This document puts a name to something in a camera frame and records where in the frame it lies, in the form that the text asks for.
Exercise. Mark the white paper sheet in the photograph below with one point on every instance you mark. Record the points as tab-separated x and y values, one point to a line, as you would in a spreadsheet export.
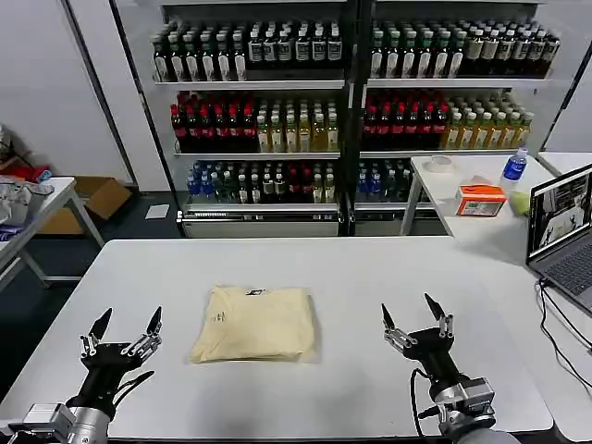
157	212

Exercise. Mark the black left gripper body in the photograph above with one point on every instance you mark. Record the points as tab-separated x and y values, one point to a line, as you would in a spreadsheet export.
106	370

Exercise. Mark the red bag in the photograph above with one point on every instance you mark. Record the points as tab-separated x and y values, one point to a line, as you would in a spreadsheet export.
28	173

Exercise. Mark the grey plastic bag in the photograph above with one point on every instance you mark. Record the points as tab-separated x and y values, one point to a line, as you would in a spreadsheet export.
20	199

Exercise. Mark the white tape roll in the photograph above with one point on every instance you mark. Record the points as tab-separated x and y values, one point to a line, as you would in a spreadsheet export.
438	164

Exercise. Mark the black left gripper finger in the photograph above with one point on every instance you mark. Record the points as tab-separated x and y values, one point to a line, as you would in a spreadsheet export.
152	330
97	335

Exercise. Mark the brown cardboard box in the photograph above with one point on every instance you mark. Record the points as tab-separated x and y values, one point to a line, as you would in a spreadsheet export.
104	199

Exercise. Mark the blue label water bottle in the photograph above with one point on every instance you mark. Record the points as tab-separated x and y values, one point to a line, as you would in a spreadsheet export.
513	171

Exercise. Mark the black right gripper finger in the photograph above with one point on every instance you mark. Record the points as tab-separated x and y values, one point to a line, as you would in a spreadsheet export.
445	324
395	334

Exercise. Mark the white table with bare top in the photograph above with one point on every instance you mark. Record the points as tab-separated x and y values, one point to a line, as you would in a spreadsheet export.
571	162

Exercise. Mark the grey open laptop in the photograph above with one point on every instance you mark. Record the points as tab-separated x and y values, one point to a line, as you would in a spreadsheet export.
559	240

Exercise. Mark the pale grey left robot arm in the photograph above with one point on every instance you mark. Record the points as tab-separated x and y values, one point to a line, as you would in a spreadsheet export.
69	423

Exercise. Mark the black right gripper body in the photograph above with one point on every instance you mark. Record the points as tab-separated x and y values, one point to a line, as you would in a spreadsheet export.
432	351

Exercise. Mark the white side table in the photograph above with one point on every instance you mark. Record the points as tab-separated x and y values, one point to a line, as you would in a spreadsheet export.
476	231

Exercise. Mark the cream yellow shirt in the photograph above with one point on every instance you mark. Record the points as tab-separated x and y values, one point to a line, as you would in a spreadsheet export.
259	324

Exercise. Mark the orange tissue box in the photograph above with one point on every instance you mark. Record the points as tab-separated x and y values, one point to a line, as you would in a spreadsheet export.
481	201

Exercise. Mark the shelf rack full of bottles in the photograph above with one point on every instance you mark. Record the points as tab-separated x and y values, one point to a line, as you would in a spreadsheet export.
351	115

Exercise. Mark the grey cluttered side table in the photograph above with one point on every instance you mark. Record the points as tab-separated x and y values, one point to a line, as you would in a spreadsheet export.
55	194

